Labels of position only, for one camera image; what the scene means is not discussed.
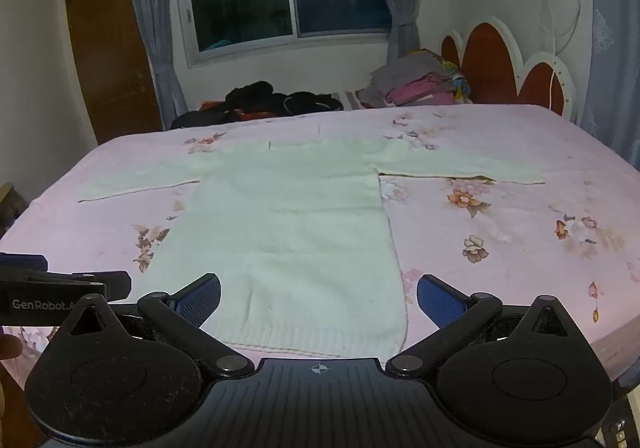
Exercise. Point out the white knit sweater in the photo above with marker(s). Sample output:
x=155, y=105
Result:
x=300, y=228

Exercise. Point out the brown wooden door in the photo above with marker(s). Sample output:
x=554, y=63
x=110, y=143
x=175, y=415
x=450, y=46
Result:
x=110, y=53

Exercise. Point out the person's left hand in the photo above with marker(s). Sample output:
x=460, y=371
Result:
x=10, y=347

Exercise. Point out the blue-grey patterned curtain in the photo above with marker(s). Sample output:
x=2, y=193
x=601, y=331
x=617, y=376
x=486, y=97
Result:
x=610, y=53

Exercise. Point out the grey striped sheet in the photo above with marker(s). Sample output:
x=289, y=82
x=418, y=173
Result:
x=347, y=99

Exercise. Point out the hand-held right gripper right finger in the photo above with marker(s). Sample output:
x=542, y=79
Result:
x=440, y=300

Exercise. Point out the pile of black clothes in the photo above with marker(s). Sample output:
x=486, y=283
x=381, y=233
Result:
x=280, y=101

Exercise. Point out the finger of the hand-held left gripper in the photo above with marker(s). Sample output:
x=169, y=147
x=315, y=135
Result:
x=112, y=284

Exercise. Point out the dark device with light buttons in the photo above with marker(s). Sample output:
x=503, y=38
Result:
x=620, y=435

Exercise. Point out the colourful printed cloth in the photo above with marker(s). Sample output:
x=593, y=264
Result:
x=460, y=83

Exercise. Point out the pink folded garment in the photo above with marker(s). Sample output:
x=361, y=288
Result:
x=420, y=88

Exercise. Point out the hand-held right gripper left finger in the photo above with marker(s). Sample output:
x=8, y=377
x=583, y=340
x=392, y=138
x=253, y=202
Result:
x=200, y=299

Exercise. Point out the red and white headboard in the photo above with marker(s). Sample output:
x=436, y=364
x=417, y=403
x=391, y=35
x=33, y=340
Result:
x=487, y=68

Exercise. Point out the pink floral bedsheet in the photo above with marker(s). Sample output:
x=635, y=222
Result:
x=500, y=153

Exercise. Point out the red garment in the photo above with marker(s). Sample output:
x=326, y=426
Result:
x=250, y=115

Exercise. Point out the pile of folded colourful clothes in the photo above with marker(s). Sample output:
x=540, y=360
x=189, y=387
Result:
x=400, y=71

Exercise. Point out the wooden nightstand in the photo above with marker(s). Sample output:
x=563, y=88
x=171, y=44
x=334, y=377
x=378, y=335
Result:
x=10, y=208

